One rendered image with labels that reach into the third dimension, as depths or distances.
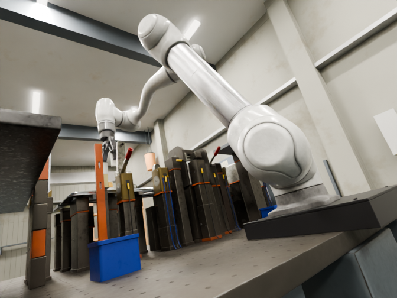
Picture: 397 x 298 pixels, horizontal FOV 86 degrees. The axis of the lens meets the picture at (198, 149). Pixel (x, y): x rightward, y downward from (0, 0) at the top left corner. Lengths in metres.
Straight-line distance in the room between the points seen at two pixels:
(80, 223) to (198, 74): 0.76
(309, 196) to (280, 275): 0.36
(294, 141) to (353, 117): 3.20
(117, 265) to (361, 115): 3.45
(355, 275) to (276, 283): 0.27
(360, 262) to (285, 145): 0.29
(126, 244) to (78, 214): 0.46
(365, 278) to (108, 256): 0.57
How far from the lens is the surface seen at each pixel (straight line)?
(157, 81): 1.08
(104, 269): 0.63
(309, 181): 0.72
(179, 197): 1.05
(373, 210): 0.59
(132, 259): 0.65
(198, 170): 1.06
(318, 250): 0.49
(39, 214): 0.91
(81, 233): 1.06
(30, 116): 0.50
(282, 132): 0.48
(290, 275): 0.41
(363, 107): 3.67
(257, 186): 1.32
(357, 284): 0.62
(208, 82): 0.68
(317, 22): 4.37
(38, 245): 0.91
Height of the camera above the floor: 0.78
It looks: 19 degrees up
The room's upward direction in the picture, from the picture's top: 12 degrees counter-clockwise
